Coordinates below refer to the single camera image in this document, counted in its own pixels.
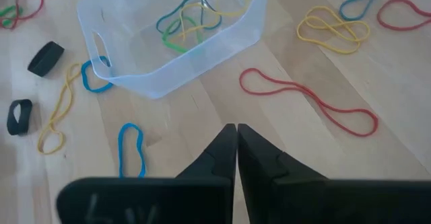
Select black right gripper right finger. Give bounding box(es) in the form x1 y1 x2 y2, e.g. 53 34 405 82
237 122 431 224

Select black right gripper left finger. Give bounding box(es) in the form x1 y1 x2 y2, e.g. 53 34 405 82
55 122 238 224

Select blue rubber band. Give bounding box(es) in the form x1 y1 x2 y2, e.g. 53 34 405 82
117 122 147 179
80 55 114 94

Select green rubber band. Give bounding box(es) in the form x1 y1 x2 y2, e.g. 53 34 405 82
161 15 205 54
0 4 24 27

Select clear plastic bin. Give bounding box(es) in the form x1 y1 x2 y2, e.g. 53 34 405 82
76 0 269 100

